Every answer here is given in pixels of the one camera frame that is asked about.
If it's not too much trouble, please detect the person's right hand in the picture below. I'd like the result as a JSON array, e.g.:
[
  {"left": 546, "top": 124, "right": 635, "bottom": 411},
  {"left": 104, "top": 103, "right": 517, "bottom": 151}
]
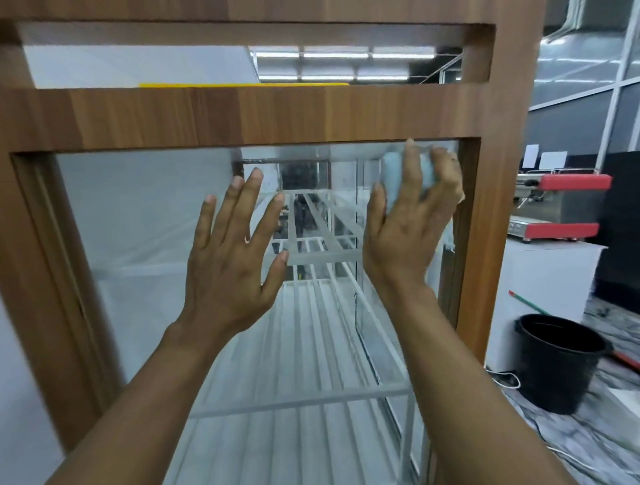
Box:
[{"left": 362, "top": 138, "right": 465, "bottom": 308}]

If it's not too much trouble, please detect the person's left hand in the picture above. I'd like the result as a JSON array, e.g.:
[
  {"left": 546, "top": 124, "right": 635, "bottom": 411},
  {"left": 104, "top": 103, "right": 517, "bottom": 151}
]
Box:
[{"left": 167, "top": 168, "right": 291, "bottom": 346}]

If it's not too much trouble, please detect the light blue cleaning cloth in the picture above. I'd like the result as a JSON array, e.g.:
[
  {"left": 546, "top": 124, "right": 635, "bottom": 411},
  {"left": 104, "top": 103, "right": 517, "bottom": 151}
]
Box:
[{"left": 381, "top": 145, "right": 466, "bottom": 216}]

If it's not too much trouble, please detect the narrow glass panel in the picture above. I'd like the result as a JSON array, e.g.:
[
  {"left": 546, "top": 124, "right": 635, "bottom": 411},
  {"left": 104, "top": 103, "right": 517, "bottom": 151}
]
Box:
[{"left": 55, "top": 141, "right": 461, "bottom": 485}]

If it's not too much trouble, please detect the wooden framed display cabinet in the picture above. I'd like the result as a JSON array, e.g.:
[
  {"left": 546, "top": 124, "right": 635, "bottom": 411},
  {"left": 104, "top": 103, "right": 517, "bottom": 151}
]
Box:
[{"left": 0, "top": 0, "right": 547, "bottom": 485}]

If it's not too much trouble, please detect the person's right forearm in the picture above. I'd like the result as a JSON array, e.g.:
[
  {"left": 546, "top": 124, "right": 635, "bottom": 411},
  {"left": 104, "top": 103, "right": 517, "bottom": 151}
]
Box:
[{"left": 385, "top": 289, "right": 576, "bottom": 485}]

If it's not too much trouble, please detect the white counter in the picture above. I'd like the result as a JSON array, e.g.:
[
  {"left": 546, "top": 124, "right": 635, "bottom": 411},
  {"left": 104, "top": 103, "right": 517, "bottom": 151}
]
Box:
[{"left": 483, "top": 237, "right": 609, "bottom": 373}]

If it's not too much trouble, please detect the red and steel espresso machine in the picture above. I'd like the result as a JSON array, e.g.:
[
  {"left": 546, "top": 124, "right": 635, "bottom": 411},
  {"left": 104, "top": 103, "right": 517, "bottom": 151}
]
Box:
[{"left": 507, "top": 169, "right": 613, "bottom": 243}]

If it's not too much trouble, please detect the yellow plastic tray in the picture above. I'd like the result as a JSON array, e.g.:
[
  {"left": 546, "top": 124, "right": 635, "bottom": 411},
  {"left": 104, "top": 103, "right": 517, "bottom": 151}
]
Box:
[{"left": 139, "top": 82, "right": 351, "bottom": 89}]

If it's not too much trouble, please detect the black plastic bucket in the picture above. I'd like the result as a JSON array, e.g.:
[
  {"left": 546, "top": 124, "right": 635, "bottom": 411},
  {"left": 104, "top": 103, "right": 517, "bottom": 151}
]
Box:
[{"left": 513, "top": 313, "right": 615, "bottom": 416}]

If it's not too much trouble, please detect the white cable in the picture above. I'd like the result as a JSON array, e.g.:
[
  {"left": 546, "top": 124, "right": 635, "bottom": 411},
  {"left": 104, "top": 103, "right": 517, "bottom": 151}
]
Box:
[{"left": 487, "top": 370, "right": 522, "bottom": 390}]

